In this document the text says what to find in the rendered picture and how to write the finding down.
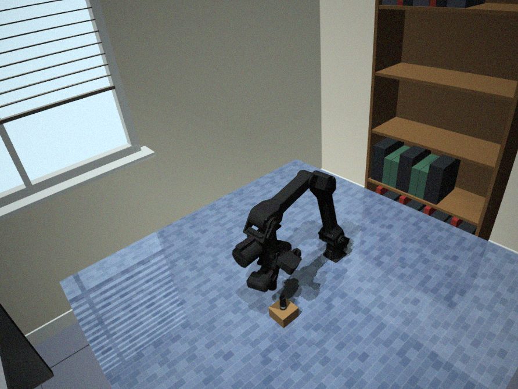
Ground brown wooden block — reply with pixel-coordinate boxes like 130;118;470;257
269;298;299;328

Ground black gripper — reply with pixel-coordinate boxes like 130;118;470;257
246;240;292;293

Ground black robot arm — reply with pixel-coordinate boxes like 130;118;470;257
232;170;350;275

